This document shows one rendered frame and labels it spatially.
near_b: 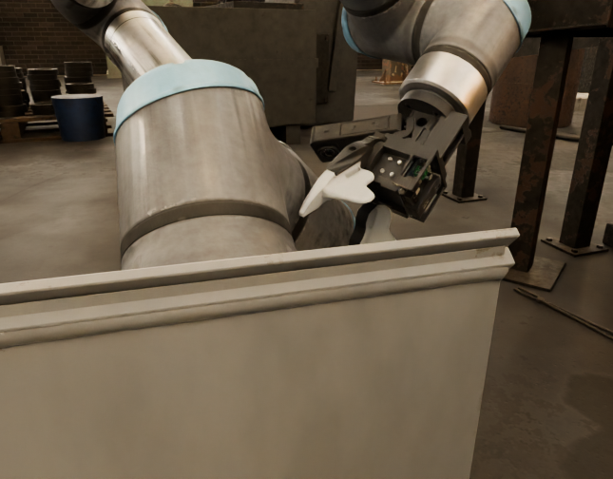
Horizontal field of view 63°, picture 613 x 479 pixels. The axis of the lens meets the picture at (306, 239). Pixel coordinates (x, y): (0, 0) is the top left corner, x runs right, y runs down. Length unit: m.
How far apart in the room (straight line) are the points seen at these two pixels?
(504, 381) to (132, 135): 0.78
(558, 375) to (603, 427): 0.13
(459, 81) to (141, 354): 0.43
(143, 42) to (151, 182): 0.52
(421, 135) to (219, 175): 0.25
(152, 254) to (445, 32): 0.41
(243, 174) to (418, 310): 0.19
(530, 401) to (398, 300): 0.69
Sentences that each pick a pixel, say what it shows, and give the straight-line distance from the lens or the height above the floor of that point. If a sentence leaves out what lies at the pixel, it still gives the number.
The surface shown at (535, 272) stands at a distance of 1.46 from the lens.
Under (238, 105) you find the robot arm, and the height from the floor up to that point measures 0.52.
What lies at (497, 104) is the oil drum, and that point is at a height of 0.15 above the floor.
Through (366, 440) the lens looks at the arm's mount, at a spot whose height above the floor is 0.33.
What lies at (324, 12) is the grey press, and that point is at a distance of 3.64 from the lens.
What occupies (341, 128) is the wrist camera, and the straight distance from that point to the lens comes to 0.60.
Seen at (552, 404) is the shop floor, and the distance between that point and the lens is 0.99.
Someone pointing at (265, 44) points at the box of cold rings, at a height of 0.56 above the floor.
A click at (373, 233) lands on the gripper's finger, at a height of 0.36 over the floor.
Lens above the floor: 0.57
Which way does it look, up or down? 21 degrees down
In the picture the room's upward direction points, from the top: straight up
